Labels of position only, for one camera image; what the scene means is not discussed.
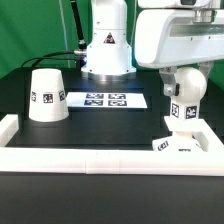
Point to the white lamp base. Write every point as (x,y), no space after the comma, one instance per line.
(182,137)

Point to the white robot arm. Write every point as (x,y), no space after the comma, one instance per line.
(109,56)

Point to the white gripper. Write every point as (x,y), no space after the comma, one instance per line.
(179,32)

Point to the white foam border wall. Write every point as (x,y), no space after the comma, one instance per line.
(209,162)

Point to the white lamp bulb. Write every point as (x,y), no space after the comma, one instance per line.
(192,87)

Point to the white lamp shade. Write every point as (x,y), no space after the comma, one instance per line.
(47,96)

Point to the white marker sheet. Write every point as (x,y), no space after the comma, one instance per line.
(106,100)

